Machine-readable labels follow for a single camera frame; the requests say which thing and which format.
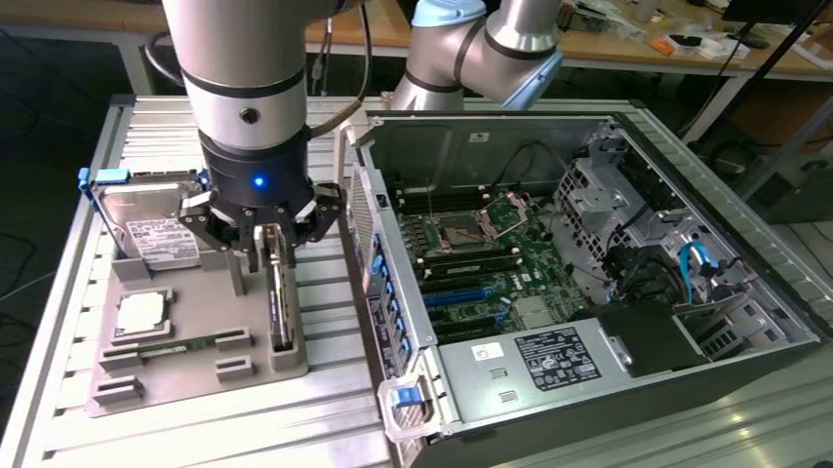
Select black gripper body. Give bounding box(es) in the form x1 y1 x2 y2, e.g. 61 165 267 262
197 125 316 230

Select grey plastic parts rack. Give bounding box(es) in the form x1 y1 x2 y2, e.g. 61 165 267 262
83 246 311 419

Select CPU socket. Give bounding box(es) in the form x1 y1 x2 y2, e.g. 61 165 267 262
432 214 487 251

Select silver CPU chip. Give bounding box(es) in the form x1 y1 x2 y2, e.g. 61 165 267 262
115 292 172 337

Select green RAM stick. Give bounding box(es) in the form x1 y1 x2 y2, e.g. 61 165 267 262
103 335 220 357

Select metal socket cover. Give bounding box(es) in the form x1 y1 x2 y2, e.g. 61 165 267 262
478 192 533 240

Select black expansion slot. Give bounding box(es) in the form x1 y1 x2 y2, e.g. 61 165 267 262
432 315 503 342

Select silver chipset heat sink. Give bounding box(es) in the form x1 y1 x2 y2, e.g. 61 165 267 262
513 296 565 331

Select silver disk bay cage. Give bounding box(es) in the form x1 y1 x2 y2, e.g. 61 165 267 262
551 155 651 274

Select wooden workbench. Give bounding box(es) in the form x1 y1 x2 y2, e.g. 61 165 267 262
0 0 833 142

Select silver power supply unit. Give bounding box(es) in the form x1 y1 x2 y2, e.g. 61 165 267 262
439 319 637 425

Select black open PC case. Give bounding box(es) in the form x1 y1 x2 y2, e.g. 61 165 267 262
335 109 833 468

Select black round object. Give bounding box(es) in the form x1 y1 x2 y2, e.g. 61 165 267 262
707 139 750 175

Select white and orange box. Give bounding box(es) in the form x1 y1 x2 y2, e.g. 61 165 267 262
647 31 747 60

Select black box on floor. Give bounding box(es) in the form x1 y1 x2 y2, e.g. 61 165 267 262
747 155 833 225

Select grey metal stand leg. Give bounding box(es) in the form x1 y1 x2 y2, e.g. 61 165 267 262
731 95 833 199

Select black tripod pole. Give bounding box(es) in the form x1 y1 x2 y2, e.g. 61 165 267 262
679 0 825 140

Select black monitor with stand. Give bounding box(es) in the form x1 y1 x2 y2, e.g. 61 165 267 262
719 0 833 49

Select hard disk in blue bracket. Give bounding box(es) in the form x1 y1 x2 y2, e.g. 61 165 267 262
76 164 216 272

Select thin hanging cable with plug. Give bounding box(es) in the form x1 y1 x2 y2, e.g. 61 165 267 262
314 17 334 97

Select black robot wrist cable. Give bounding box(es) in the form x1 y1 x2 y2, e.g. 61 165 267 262
310 0 374 138

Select black power wire bundle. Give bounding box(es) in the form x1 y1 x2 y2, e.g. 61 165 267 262
601 241 685 306

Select blue disk wire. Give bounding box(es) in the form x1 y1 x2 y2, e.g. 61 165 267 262
678 241 721 306

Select silver slanted drive bracket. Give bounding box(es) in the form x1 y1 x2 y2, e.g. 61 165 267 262
673 292 766 362

